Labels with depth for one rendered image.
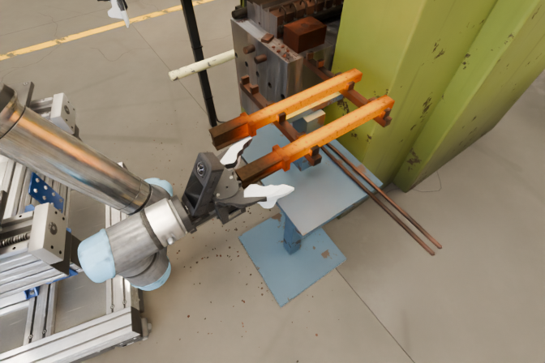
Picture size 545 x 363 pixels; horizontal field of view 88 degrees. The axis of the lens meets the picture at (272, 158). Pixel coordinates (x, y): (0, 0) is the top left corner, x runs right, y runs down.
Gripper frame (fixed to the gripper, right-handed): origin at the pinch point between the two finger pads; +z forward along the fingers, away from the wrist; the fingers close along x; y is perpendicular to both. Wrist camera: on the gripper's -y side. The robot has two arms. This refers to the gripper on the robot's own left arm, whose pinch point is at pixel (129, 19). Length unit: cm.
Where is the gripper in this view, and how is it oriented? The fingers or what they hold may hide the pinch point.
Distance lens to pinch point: 131.0
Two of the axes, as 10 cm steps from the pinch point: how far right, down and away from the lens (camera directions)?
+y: -9.4, 2.8, -2.2
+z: 0.0, 6.2, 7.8
